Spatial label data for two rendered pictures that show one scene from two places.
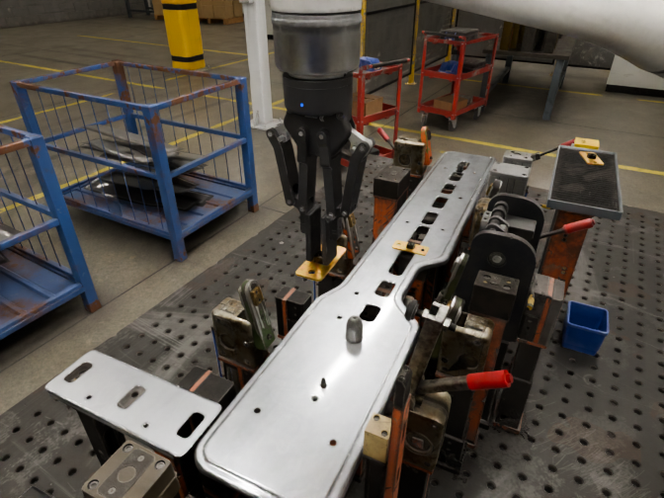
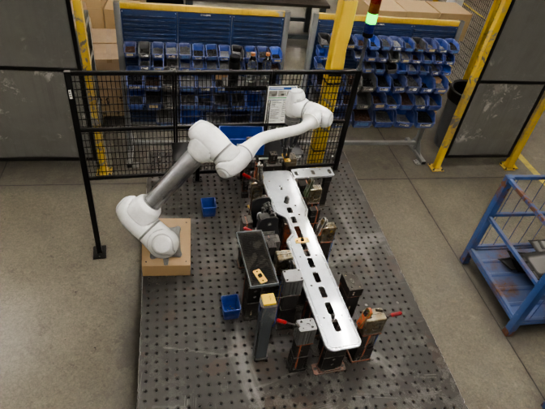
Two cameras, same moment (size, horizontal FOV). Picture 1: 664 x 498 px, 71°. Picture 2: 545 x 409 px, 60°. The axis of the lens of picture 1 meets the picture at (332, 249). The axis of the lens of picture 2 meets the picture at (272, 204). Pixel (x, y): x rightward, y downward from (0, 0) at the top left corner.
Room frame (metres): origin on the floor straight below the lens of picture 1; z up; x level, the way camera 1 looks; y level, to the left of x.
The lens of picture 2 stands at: (2.17, -1.71, 2.89)
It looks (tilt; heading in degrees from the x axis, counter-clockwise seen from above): 40 degrees down; 135
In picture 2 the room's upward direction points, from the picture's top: 8 degrees clockwise
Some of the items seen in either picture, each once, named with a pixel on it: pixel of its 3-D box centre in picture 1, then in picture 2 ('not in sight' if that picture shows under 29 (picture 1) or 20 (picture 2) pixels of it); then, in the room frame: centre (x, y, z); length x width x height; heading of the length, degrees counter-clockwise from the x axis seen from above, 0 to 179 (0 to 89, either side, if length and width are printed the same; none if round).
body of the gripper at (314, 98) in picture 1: (318, 114); not in sight; (0.52, 0.01, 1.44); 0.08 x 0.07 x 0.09; 65
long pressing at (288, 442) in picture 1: (409, 245); (304, 243); (0.96, -0.19, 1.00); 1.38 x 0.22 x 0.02; 154
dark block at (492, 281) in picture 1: (476, 367); not in sight; (0.64, -0.28, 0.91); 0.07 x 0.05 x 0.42; 64
